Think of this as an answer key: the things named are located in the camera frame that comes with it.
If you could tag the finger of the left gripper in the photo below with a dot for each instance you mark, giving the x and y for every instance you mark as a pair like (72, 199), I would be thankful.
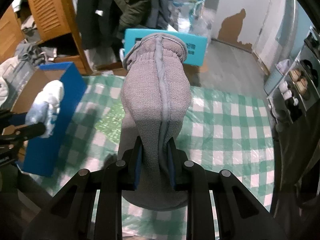
(25, 133)
(8, 118)

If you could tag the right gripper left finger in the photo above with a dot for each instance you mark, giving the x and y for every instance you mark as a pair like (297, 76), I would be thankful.
(69, 214)

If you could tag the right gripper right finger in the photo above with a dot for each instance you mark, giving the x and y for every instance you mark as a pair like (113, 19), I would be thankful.
(239, 214)

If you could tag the white light-blue sock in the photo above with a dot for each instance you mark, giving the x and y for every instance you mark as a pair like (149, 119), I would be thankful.
(46, 107)

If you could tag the blue cardboard shoe box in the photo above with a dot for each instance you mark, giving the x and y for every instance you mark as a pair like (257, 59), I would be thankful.
(41, 153)

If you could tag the white towel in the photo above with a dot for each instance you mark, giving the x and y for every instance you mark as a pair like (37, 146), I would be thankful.
(7, 68)

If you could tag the grey tote bag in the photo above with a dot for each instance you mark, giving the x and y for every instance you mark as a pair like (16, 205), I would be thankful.
(30, 57)

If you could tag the green scrubbing cloth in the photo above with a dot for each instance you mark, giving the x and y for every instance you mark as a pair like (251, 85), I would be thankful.
(110, 123)

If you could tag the green checkered tablecloth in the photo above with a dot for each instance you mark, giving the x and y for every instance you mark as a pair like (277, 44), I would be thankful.
(220, 131)

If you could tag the wooden louvered wardrobe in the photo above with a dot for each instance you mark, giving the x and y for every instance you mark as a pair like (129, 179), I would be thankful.
(56, 23)

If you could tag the black hanging coat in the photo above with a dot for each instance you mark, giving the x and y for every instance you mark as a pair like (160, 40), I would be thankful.
(97, 22)

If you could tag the shoe rack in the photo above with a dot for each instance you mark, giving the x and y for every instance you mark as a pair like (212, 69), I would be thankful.
(298, 89)

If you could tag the light blue trash bin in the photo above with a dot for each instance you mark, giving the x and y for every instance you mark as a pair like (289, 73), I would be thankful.
(274, 78)

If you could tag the olive hanging jacket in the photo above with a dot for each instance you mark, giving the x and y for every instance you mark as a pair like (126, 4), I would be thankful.
(150, 14)

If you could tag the teal printed box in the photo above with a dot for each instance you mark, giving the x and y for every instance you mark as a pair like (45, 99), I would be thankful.
(196, 45)

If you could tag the blue white plastic bag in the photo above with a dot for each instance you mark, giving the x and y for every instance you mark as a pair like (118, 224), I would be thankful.
(190, 16)

